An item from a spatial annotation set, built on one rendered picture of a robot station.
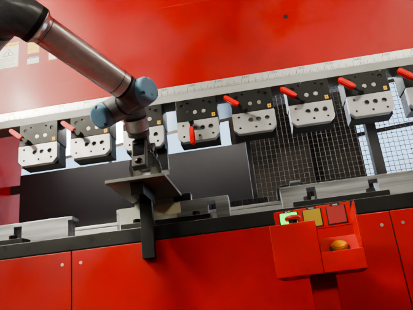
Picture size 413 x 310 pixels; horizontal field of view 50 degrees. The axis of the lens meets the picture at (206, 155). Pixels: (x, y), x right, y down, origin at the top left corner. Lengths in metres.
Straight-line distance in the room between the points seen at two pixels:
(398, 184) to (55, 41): 1.11
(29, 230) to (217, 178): 0.86
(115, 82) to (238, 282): 0.66
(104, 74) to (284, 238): 0.61
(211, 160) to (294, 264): 1.14
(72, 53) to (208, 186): 1.11
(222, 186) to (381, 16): 0.97
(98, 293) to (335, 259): 0.73
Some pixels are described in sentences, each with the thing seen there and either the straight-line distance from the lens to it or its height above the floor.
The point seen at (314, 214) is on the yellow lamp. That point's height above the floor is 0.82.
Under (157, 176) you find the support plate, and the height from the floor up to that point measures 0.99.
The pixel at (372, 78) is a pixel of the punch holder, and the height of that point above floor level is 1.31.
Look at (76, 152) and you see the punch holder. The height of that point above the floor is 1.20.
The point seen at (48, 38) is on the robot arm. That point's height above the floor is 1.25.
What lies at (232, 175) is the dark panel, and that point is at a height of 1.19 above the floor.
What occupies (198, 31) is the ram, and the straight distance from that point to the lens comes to 1.78.
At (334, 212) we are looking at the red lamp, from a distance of 1.22.
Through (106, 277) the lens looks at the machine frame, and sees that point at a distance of 1.44.
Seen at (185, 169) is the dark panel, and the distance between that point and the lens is 2.12.
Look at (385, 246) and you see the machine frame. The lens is 1.40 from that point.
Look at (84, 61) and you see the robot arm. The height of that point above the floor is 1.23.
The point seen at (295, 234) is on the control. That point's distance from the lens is 1.06.
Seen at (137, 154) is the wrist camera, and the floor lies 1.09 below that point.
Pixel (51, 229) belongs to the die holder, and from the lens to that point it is 1.66.
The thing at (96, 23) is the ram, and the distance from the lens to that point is 1.92.
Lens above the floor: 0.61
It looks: 19 degrees up
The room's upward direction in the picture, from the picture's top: 6 degrees counter-clockwise
